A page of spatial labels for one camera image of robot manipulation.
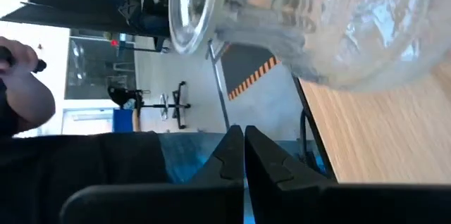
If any black aluminium table frame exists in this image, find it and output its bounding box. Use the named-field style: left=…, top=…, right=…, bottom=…
left=291, top=75, right=340, bottom=183

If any person's hand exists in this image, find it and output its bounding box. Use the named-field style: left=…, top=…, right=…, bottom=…
left=0, top=36, right=39, bottom=76

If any clear textured glass vase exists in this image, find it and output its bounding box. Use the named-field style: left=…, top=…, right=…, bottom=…
left=168, top=0, right=451, bottom=94

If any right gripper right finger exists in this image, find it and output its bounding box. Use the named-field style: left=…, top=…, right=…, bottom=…
left=245, top=125, right=451, bottom=224

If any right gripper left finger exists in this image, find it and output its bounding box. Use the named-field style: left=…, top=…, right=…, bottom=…
left=59, top=125, right=246, bottom=224

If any person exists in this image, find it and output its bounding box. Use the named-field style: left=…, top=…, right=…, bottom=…
left=0, top=75, right=169, bottom=224

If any person's forearm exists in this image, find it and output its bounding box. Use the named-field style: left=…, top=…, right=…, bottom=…
left=0, top=68, right=56, bottom=137

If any black handle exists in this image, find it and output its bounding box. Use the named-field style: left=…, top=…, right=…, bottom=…
left=0, top=46, right=48, bottom=74

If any blue bin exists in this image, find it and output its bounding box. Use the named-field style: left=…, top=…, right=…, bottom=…
left=112, top=108, right=135, bottom=133

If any black hazard-striped floor mat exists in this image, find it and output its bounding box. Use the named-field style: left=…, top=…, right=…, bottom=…
left=220, top=43, right=282, bottom=101

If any black office chair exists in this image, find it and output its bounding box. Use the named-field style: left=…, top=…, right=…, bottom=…
left=107, top=80, right=192, bottom=130

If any grey metal stand leg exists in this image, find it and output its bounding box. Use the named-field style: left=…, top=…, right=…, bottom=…
left=205, top=38, right=233, bottom=130

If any glass partition window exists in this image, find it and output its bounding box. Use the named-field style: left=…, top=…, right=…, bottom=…
left=65, top=28, right=137, bottom=101

